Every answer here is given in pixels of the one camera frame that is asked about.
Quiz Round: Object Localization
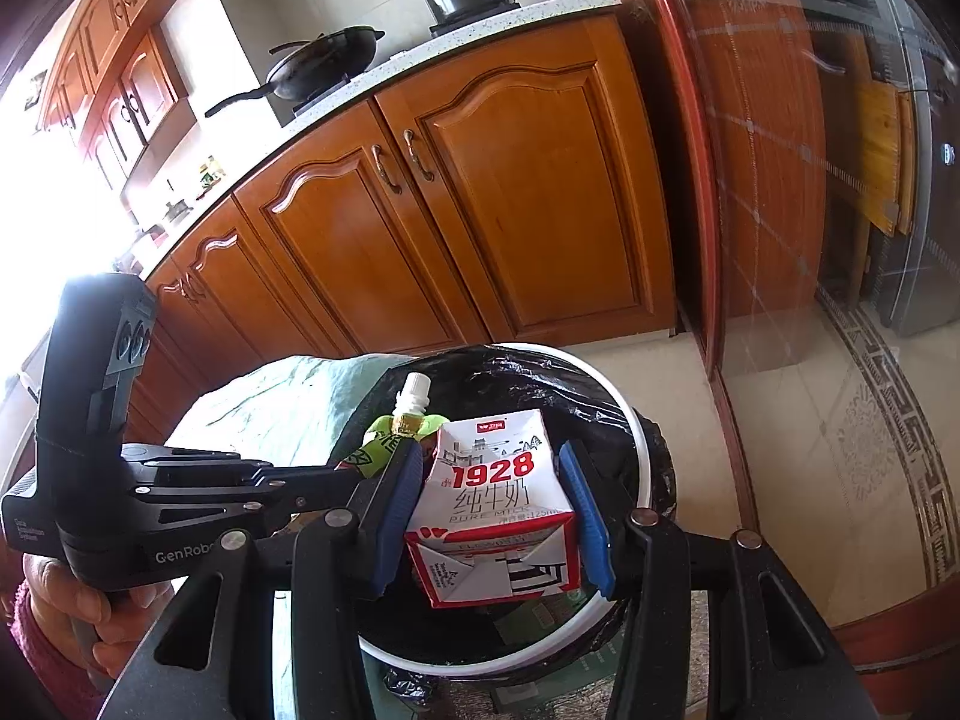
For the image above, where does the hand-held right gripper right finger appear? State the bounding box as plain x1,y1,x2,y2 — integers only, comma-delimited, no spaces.
556,439,848,720

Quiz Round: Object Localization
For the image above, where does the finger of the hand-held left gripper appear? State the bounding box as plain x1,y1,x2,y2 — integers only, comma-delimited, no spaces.
120,444,376,537

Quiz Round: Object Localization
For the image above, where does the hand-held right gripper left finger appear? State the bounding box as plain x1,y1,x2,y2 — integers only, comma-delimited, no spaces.
97,441,427,720

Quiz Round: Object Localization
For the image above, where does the green spouted drink pouch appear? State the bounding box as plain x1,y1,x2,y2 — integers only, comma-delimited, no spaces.
341,371,451,481

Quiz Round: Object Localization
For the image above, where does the black bin bag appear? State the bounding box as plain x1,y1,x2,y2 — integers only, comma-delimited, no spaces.
352,345,680,707

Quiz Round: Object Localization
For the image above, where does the white red milk carton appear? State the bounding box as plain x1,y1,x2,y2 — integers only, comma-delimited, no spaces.
405,409,582,608

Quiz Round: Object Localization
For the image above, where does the round white trash bin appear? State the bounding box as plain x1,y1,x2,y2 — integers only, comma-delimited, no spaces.
341,343,653,682

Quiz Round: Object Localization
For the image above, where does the person's left hand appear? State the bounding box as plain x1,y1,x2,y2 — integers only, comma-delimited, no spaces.
22,551,177,680

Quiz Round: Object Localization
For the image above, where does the light blue floral tablecloth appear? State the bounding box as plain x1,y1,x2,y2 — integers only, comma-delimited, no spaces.
161,352,631,720

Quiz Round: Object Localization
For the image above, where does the wooden cabinet door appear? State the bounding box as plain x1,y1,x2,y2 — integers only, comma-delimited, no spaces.
375,15,676,338
146,199,353,361
232,101,492,357

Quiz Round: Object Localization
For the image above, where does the glass sliding door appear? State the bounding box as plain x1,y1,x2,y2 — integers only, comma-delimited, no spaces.
667,0,960,631

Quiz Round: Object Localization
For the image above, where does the white speckled countertop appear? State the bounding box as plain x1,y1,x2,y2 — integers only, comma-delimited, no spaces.
124,0,623,278

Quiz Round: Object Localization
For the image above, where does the black wok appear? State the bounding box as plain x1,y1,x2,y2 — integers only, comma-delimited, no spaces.
204,26,386,119

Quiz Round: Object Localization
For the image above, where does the dark refrigerator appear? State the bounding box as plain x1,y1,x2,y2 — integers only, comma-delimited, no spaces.
877,41,960,338

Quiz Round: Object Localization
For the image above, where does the yellow wooden folding stool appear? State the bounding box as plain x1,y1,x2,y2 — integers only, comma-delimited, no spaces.
855,82,917,237

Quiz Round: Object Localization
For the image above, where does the wooden wall cabinet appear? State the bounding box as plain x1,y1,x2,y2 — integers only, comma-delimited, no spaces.
34,0,192,192

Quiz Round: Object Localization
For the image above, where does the red wooden door frame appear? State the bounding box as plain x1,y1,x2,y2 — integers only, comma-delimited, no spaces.
622,0,830,391

